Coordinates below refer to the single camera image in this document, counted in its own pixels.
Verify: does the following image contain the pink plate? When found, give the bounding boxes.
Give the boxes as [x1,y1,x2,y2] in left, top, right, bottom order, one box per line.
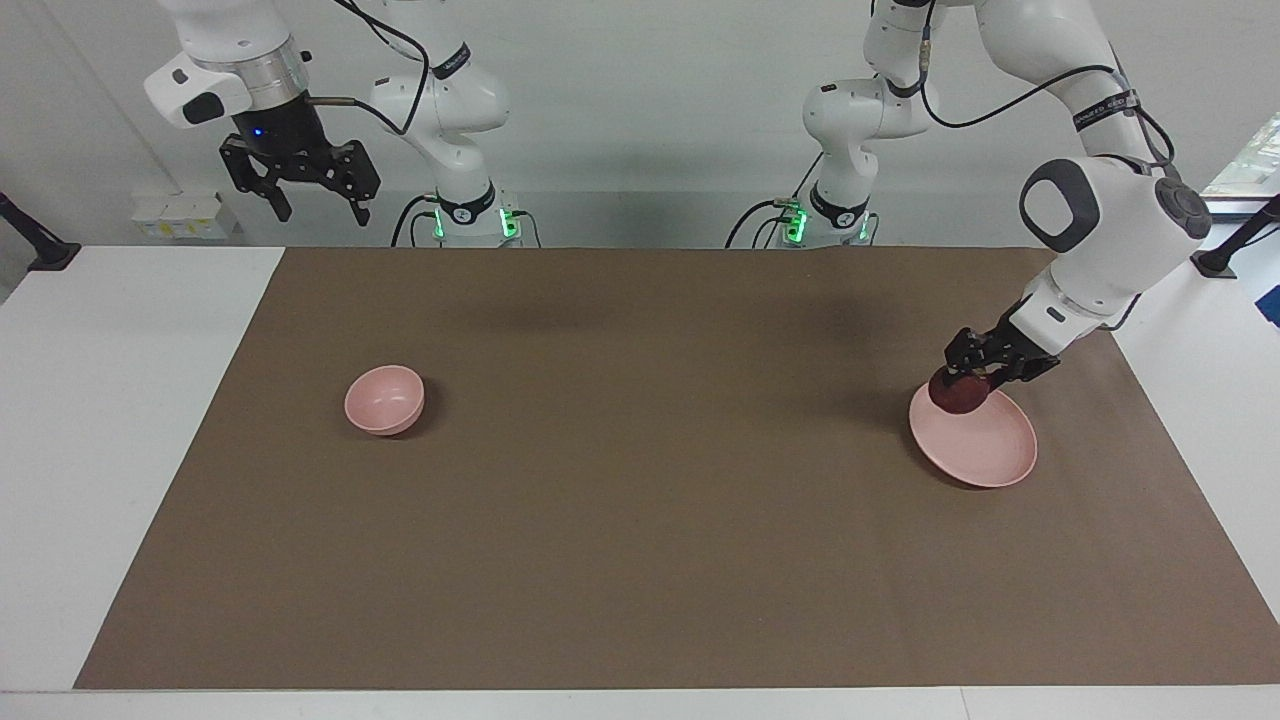
[908,384,1039,490]

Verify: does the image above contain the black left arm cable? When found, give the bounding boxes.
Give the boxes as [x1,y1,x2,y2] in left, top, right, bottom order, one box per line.
[918,25,1177,171]

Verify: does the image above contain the black camera stand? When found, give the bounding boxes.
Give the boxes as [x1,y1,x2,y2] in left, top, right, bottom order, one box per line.
[1188,195,1280,279]
[0,193,83,273]

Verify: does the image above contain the white power socket box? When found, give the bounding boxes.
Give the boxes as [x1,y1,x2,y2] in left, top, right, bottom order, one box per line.
[133,193,241,241]

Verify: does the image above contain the black base cable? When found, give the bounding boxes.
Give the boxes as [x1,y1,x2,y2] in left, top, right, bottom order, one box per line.
[391,195,441,248]
[727,155,826,249]

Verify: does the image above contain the pink bowl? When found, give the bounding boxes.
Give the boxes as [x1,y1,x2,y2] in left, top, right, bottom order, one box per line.
[344,365,426,437]

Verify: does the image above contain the dark red apple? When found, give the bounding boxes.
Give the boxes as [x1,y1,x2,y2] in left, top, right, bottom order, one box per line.
[928,368,993,416]

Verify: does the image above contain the brown table mat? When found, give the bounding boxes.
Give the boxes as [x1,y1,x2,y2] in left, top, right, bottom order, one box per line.
[73,247,1280,691]

